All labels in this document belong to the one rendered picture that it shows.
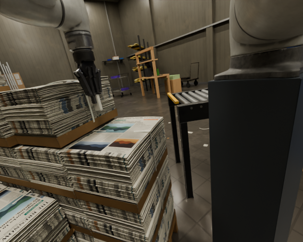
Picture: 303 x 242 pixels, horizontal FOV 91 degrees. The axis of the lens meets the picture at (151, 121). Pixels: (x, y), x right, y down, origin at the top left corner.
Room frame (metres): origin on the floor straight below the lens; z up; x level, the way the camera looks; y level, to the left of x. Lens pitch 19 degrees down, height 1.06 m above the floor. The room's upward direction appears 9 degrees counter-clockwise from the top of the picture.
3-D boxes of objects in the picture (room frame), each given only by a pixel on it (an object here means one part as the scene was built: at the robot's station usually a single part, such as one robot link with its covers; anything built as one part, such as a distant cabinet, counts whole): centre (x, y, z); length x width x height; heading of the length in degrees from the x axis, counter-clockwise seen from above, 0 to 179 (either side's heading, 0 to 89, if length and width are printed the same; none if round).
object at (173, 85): (6.43, -0.59, 0.90); 1.39 x 1.24 x 1.80; 24
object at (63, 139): (0.64, 0.44, 0.86); 0.29 x 0.16 x 0.04; 65
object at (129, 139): (0.78, 0.55, 0.42); 1.17 x 0.39 x 0.83; 66
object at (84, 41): (0.63, 0.22, 1.19); 0.09 x 0.09 x 0.06
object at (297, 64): (0.42, -0.33, 1.03); 0.22 x 0.18 x 0.06; 122
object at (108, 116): (0.83, 0.35, 0.86); 0.29 x 0.16 x 0.04; 65
